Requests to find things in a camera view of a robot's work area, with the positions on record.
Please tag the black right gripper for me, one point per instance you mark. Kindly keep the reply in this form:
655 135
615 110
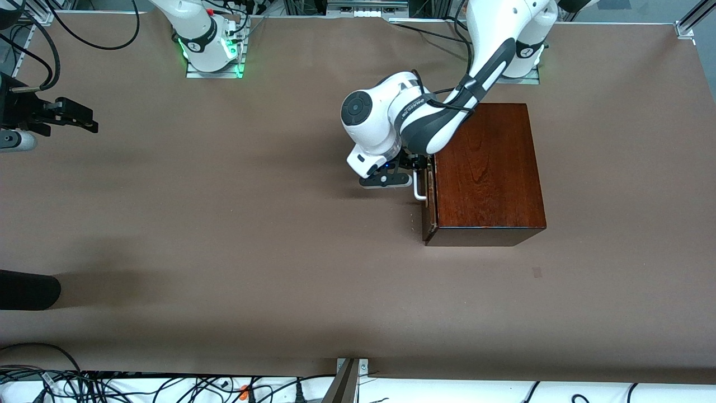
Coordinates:
18 110

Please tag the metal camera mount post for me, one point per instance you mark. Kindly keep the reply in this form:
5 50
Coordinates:
344 386

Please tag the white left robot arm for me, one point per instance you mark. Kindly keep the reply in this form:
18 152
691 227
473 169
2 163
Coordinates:
369 120

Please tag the black cylinder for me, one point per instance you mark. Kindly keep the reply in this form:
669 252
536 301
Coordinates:
28 290

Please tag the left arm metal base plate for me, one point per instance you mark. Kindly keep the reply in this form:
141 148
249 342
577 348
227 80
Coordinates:
528 80

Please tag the dark brown wooden cabinet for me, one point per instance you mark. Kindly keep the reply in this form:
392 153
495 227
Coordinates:
486 168

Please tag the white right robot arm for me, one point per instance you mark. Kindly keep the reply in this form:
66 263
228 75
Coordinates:
196 33

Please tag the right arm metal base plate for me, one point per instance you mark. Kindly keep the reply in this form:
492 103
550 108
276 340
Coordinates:
215 74

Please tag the aluminium frame rail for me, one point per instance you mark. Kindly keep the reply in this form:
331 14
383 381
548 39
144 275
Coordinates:
42 18

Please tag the grey power strip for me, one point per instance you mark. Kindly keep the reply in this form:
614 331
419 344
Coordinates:
366 10

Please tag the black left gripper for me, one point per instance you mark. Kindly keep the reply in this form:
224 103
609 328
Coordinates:
417 162

